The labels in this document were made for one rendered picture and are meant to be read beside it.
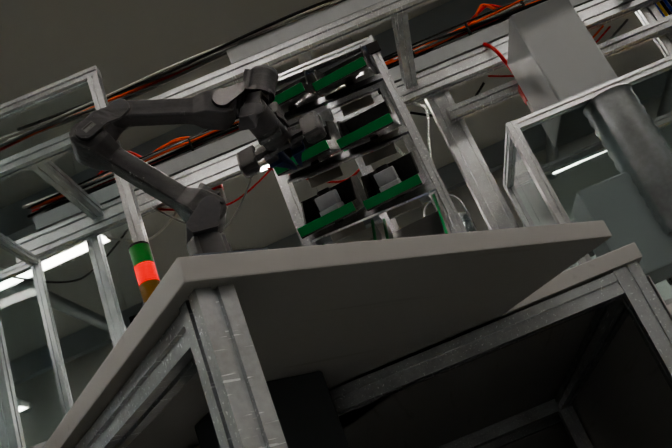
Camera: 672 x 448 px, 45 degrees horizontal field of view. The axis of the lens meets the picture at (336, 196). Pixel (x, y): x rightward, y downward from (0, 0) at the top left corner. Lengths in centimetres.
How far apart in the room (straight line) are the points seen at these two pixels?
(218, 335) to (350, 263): 19
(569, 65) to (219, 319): 202
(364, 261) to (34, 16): 673
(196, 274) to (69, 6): 675
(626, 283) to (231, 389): 86
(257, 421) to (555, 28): 215
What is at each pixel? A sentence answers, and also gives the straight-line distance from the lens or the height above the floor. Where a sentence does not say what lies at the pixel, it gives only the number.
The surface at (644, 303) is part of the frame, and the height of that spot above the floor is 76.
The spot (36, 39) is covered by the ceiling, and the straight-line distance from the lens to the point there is 778.
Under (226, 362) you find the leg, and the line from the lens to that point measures 82.
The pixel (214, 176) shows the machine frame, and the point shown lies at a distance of 311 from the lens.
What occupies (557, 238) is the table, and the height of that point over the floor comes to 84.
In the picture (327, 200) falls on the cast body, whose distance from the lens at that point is 173.
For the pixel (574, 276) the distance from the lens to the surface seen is 148.
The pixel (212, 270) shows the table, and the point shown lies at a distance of 85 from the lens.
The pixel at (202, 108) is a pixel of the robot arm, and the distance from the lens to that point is 155.
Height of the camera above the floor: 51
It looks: 25 degrees up
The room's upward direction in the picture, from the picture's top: 23 degrees counter-clockwise
